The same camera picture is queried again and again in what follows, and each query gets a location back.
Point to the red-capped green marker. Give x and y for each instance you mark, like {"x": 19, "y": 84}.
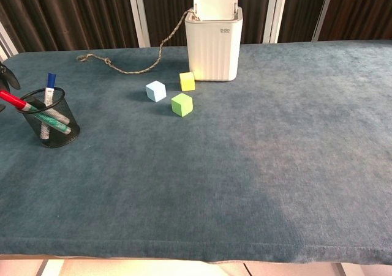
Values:
{"x": 18, "y": 103}

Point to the yellow cube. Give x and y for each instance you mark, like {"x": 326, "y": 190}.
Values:
{"x": 187, "y": 81}

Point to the light blue cube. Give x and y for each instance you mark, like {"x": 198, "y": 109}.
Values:
{"x": 156, "y": 91}

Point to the green cube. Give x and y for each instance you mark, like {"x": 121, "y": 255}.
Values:
{"x": 182, "y": 104}

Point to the white ribbed trash bin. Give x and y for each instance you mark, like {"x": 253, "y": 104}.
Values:
{"x": 213, "y": 40}

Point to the black mesh pen holder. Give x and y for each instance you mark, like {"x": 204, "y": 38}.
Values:
{"x": 56, "y": 126}

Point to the blue cap marker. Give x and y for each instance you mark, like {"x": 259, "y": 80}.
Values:
{"x": 48, "y": 95}

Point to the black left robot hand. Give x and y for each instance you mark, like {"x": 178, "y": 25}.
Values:
{"x": 7, "y": 78}

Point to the blue velvet tablecloth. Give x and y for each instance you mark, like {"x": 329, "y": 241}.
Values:
{"x": 202, "y": 153}

